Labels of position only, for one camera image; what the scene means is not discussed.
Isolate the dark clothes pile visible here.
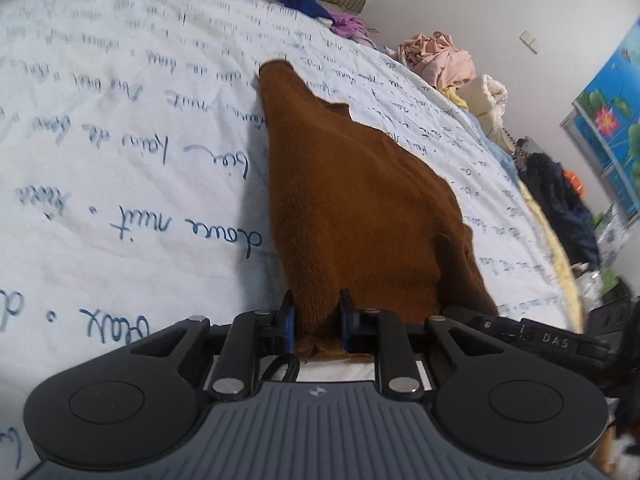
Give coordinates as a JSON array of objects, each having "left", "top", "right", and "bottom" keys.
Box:
[{"left": 515, "top": 137, "right": 601, "bottom": 266}]

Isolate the black braided cable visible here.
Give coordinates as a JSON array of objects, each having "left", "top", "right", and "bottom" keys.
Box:
[{"left": 261, "top": 352, "right": 301, "bottom": 383}]

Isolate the small orange object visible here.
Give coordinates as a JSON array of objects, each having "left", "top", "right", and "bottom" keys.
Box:
[{"left": 562, "top": 170, "right": 586, "bottom": 196}]

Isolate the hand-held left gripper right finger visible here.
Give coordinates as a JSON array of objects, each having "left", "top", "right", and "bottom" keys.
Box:
[{"left": 339, "top": 287, "right": 503, "bottom": 402}]

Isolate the cream crumpled cloth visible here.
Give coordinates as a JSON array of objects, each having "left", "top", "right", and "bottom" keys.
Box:
[{"left": 460, "top": 74, "right": 508, "bottom": 141}]

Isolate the dark blue cloth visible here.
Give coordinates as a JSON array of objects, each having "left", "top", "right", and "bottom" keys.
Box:
[{"left": 255, "top": 0, "right": 331, "bottom": 18}]

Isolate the lotus flower wall poster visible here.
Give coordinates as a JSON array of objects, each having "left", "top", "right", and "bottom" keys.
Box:
[{"left": 560, "top": 15, "right": 640, "bottom": 226}]

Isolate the brown sweater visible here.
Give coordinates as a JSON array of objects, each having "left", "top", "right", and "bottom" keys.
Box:
[{"left": 257, "top": 59, "right": 501, "bottom": 363}]

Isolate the white script-printed bed sheet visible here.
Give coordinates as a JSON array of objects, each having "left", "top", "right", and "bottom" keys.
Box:
[{"left": 0, "top": 0, "right": 586, "bottom": 471}]

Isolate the pale yellow blanket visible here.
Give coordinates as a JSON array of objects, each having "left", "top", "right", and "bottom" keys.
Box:
[{"left": 517, "top": 180, "right": 581, "bottom": 321}]

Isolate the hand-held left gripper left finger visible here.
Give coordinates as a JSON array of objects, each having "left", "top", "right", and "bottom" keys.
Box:
[{"left": 127, "top": 290, "right": 301, "bottom": 403}]

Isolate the pink crumpled cloth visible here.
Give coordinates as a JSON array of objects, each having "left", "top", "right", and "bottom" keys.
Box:
[{"left": 397, "top": 31, "right": 476, "bottom": 91}]

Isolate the purple cloth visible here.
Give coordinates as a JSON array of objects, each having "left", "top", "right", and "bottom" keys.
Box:
[{"left": 325, "top": 10, "right": 381, "bottom": 43}]

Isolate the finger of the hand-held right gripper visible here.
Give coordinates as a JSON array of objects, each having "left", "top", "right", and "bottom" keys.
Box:
[{"left": 444, "top": 305, "right": 522, "bottom": 348}]

